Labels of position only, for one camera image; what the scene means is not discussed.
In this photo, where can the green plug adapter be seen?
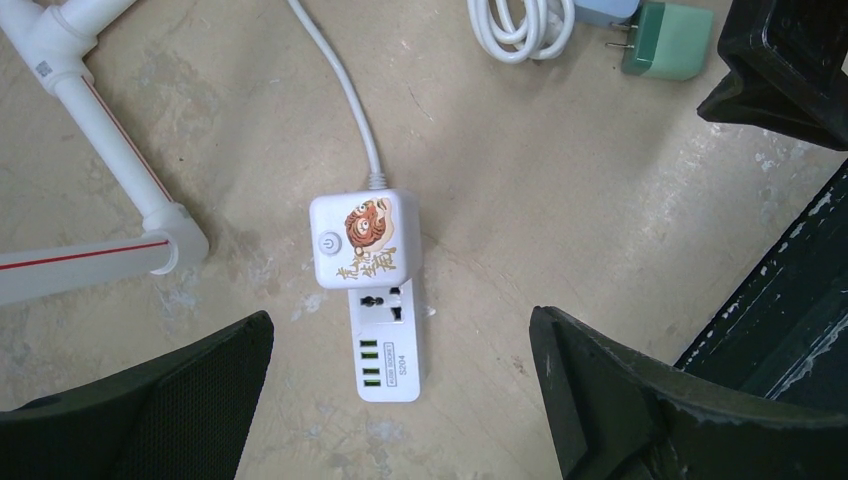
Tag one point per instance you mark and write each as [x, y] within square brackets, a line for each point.
[666, 41]

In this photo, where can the white cube plug adapter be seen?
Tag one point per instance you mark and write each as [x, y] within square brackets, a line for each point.
[366, 239]

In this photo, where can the white USB power strip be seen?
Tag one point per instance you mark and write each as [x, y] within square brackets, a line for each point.
[387, 340]

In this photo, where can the light blue power strip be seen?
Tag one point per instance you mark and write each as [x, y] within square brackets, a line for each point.
[605, 13]

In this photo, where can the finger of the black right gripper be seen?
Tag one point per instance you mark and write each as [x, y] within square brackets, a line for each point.
[785, 70]

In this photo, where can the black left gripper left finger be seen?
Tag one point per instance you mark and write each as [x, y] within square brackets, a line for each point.
[184, 415]

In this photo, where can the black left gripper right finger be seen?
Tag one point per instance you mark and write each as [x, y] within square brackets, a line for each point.
[616, 413]

